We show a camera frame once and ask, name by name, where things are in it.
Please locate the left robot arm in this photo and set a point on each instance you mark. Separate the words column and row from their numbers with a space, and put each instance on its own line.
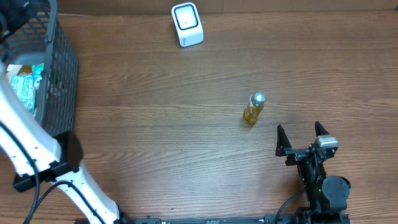
column 40, row 142

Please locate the white barcode scanner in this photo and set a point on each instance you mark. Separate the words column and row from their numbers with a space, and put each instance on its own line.
column 188, row 24

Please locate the brown snack packet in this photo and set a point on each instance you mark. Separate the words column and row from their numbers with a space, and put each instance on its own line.
column 24, row 70

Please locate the small teal white box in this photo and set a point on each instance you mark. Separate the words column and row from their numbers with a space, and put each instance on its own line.
column 37, row 75

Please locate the teal tissue pack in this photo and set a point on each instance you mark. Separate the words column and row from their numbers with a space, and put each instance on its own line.
column 23, row 86

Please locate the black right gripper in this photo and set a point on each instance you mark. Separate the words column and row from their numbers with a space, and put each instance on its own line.
column 302, row 154

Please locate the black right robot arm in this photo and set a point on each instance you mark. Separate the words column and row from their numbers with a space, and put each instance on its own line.
column 326, row 194

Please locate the grey plastic shopping basket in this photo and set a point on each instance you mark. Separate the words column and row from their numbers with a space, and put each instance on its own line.
column 31, row 34

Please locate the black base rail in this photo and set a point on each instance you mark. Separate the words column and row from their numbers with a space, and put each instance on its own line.
column 267, row 219

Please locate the yellow liquid bottle silver cap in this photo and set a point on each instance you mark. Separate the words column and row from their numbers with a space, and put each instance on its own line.
column 254, row 107

